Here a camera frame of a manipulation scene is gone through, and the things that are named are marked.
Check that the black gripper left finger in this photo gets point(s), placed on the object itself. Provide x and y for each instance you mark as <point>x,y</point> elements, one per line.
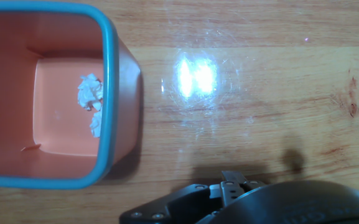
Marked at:
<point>173,205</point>

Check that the small crumpled white paper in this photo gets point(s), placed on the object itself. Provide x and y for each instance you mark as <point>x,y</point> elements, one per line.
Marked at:
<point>89,91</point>

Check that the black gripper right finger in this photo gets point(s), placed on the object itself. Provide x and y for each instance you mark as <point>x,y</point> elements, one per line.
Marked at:
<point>238,185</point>

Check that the orange trash can blue rim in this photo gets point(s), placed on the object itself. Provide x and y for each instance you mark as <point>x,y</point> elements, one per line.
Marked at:
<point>58,168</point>

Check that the small brown sliver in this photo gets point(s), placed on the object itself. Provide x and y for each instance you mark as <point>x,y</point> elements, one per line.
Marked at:
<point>30,147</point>

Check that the large crumpled white paper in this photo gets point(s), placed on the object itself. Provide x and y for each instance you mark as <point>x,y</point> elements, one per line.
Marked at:
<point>96,124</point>

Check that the orange wooden board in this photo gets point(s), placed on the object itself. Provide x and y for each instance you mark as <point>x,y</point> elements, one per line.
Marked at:
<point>260,109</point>

